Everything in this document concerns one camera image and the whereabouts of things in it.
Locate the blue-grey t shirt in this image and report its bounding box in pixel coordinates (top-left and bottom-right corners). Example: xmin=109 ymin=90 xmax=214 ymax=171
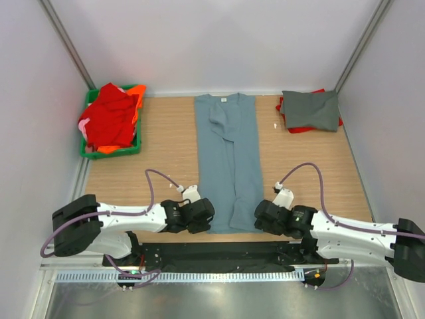
xmin=195 ymin=93 xmax=264 ymax=234

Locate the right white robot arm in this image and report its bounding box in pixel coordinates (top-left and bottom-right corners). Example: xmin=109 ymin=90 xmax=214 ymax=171
xmin=254 ymin=200 xmax=424 ymax=283

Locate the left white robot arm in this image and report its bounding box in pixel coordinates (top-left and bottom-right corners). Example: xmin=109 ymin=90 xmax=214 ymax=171
xmin=52 ymin=194 xmax=214 ymax=266

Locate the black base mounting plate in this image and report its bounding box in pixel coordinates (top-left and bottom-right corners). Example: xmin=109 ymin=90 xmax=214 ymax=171
xmin=114 ymin=241 xmax=339 ymax=274

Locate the folded grey t shirt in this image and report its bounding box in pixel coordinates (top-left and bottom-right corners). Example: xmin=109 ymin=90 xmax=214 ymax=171
xmin=278 ymin=89 xmax=339 ymax=133

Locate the red t shirt in bin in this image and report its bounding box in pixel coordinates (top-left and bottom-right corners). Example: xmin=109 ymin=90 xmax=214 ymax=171
xmin=78 ymin=83 xmax=139 ymax=150

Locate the pink t shirt in bin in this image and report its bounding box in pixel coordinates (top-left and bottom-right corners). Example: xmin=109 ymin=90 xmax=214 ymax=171
xmin=78 ymin=118 xmax=90 ymax=141

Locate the green plastic bin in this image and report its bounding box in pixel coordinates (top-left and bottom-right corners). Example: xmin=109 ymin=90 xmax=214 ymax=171
xmin=78 ymin=82 xmax=146 ymax=160

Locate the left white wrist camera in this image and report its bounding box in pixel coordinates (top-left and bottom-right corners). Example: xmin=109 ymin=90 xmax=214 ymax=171
xmin=176 ymin=185 xmax=201 ymax=203

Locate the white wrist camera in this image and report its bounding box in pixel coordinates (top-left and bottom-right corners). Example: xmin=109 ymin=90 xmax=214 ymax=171
xmin=176 ymin=185 xmax=201 ymax=203
xmin=272 ymin=182 xmax=294 ymax=209

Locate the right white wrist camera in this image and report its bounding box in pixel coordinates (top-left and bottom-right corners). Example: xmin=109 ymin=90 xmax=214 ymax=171
xmin=272 ymin=182 xmax=294 ymax=209

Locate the white slotted cable duct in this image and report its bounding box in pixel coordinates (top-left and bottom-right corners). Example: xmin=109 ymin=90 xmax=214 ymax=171
xmin=55 ymin=268 xmax=305 ymax=284

